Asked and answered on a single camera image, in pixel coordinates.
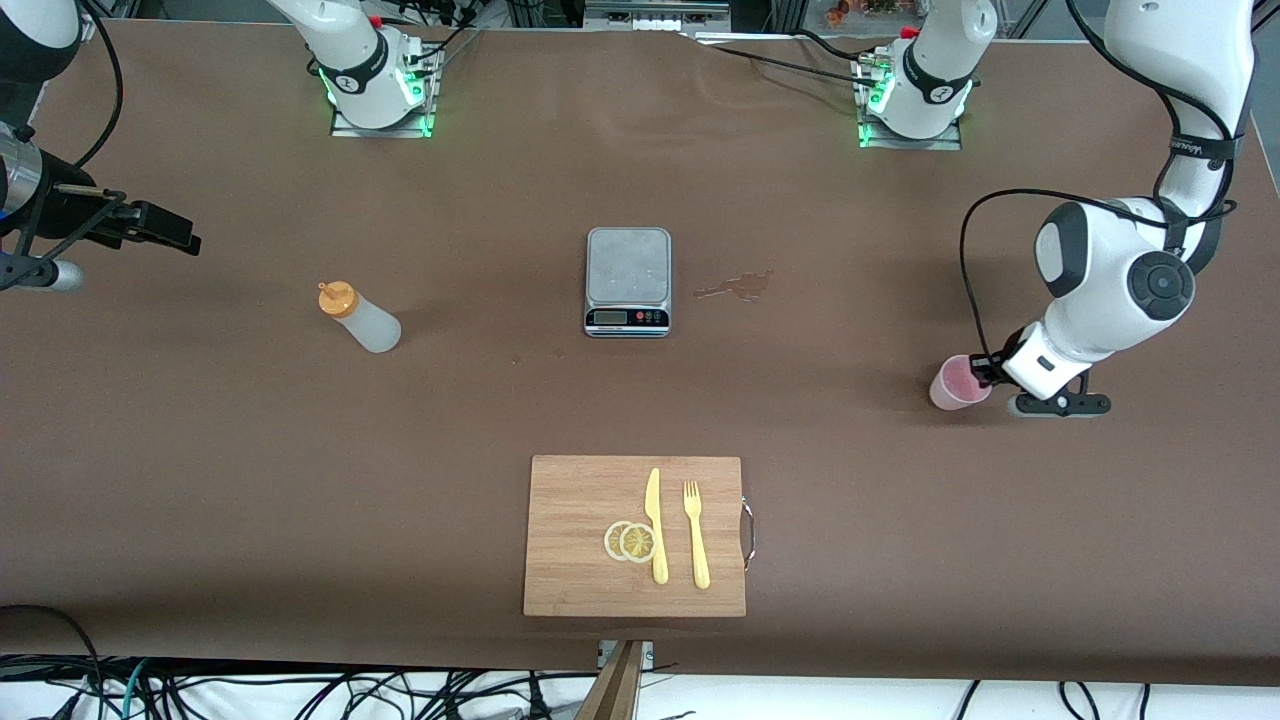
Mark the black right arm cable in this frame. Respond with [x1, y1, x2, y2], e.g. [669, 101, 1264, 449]
[72, 0, 126, 169]

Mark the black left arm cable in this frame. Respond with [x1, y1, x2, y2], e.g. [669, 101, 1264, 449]
[960, 0, 1241, 361]

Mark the metal table bracket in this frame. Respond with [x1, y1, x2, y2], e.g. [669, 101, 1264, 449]
[598, 640, 655, 673]

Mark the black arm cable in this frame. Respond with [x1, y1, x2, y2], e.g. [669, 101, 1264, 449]
[72, 0, 126, 169]
[960, 0, 1241, 361]

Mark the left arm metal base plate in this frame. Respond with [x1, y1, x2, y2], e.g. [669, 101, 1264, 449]
[857, 55, 963, 151]

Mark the wooden cutting board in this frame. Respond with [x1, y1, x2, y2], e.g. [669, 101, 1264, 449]
[523, 455, 756, 618]

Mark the thick black floor cable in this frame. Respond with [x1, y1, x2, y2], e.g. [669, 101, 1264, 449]
[0, 604, 101, 720]

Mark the silver digital kitchen scale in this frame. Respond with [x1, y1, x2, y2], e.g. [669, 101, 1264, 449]
[584, 227, 672, 339]

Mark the yellow plastic knife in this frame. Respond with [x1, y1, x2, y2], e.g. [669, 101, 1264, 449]
[645, 468, 669, 585]

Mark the yellow plastic fork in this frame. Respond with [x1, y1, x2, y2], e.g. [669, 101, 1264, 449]
[683, 481, 711, 590]

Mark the pink plastic cup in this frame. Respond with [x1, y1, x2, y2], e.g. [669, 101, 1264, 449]
[929, 354, 993, 412]

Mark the translucent sauce bottle orange cap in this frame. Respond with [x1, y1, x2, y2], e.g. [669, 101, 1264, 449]
[318, 281, 402, 354]

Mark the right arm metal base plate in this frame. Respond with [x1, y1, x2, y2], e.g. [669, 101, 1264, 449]
[330, 45, 438, 139]

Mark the black base power cable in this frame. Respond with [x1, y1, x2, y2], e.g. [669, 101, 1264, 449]
[690, 30, 881, 87]

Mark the teal floor cable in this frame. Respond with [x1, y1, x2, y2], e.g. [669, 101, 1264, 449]
[120, 658, 151, 720]

